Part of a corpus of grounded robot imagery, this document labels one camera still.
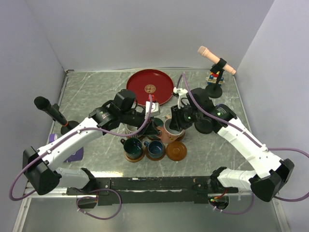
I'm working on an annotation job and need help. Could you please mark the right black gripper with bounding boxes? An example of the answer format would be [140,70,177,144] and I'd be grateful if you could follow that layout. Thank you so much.
[169,101,203,131]

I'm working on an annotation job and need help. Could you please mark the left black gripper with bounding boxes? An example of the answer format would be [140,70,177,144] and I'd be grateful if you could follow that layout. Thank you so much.
[120,110,160,136]

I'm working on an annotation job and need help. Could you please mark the teal glazed mug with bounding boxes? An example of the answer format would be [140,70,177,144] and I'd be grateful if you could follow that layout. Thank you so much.
[147,117,164,141]

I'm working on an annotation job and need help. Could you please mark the beige ceramic mug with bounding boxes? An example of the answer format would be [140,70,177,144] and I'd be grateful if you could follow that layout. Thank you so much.
[165,115,186,137]

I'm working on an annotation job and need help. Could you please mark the pink floral cup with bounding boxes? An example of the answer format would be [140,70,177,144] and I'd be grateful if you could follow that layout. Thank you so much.
[159,119,185,144]

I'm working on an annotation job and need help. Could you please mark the dark blue small cup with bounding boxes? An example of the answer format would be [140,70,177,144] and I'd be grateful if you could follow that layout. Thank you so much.
[144,141,165,157]

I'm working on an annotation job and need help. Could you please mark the wooden coaster six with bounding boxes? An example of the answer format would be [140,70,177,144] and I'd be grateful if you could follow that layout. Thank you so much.
[145,150,166,161]

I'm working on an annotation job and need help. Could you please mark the dark green mug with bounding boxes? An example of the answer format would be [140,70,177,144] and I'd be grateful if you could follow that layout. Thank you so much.
[120,139,143,155]

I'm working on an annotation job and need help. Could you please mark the wooden coaster five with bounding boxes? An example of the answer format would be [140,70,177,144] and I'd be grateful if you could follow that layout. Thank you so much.
[166,141,187,161]

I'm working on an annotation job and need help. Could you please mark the grey striped mug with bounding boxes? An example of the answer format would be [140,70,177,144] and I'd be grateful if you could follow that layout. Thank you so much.
[125,124,142,138]

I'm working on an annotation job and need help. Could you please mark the wooden coaster two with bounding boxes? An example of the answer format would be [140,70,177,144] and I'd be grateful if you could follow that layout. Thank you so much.
[124,150,144,162]

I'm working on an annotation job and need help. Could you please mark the wooden coaster one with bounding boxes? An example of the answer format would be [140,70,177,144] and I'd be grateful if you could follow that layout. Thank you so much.
[126,135,145,142]

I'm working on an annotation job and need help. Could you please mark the wooden coaster four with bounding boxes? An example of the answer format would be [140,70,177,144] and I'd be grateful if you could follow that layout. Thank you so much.
[177,132,185,141]

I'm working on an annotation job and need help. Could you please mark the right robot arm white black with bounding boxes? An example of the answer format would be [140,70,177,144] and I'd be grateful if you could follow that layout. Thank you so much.
[168,87,295,202]

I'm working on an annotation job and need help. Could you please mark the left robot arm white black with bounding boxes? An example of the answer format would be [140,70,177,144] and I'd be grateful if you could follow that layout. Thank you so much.
[22,89,160,195]

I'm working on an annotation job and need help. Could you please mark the black stand of purple microphone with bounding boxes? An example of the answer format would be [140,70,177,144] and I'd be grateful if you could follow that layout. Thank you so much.
[194,118,213,134]

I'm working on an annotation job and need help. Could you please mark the red round tray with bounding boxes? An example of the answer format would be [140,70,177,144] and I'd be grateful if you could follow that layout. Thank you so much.
[126,69,174,106]

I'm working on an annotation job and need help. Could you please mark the black stand of pink microphone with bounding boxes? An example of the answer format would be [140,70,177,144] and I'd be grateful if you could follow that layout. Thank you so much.
[205,58,226,99]

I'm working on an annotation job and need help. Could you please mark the colourful toy car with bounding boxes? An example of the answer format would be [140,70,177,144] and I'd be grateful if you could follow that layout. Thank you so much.
[206,72,225,86]

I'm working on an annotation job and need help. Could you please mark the pink toy microphone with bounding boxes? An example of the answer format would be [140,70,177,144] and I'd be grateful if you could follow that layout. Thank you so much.
[197,46,236,75]

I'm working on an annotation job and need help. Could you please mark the purple box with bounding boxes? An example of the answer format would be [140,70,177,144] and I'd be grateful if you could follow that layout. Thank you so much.
[48,133,84,162]

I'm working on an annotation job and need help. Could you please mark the black microphone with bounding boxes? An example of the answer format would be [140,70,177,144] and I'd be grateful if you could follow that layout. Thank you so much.
[34,96,72,135]

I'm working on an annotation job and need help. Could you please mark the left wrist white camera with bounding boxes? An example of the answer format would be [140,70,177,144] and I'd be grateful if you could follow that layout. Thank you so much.
[145,101,160,119]

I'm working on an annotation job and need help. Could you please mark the wrist white camera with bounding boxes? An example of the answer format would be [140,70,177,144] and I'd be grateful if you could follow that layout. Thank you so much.
[145,101,160,119]
[173,87,189,109]

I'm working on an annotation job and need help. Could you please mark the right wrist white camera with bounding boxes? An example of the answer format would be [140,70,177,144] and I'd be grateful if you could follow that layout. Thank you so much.
[173,87,189,109]

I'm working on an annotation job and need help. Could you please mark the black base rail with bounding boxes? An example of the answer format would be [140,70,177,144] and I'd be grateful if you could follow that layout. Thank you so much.
[66,176,238,206]

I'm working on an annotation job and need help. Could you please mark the aluminium rail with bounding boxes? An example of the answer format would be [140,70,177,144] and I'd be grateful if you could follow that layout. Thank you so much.
[23,182,68,199]

